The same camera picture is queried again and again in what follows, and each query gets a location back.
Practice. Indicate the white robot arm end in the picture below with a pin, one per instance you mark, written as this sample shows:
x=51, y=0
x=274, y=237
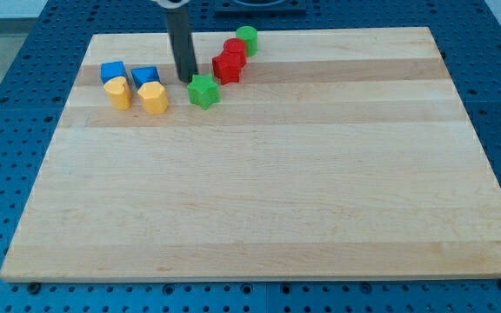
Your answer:
x=171, y=4

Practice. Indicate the green star block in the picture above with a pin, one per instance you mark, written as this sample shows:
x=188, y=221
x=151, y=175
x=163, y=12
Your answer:
x=203, y=91

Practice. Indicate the red star block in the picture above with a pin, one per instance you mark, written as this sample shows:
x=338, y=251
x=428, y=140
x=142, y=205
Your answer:
x=227, y=68

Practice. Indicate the red circle block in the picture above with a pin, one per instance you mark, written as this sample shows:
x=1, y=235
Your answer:
x=236, y=47

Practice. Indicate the green circle block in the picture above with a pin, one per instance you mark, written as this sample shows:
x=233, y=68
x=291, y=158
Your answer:
x=249, y=35

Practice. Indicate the wooden board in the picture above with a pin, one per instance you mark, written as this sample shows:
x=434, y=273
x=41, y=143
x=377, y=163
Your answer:
x=341, y=155

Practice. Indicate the yellow hexagon block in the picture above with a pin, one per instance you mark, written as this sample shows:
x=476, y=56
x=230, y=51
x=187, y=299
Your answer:
x=153, y=97

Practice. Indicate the blue trapezoid block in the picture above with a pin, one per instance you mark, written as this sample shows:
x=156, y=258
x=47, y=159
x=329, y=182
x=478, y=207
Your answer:
x=142, y=75

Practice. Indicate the yellow heart block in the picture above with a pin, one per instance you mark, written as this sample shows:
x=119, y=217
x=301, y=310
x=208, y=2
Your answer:
x=118, y=92

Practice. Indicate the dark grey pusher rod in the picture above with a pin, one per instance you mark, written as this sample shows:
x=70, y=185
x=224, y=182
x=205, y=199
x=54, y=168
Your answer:
x=180, y=34

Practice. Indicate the blue cube block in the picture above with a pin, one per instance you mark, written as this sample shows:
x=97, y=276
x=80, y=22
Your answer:
x=111, y=70

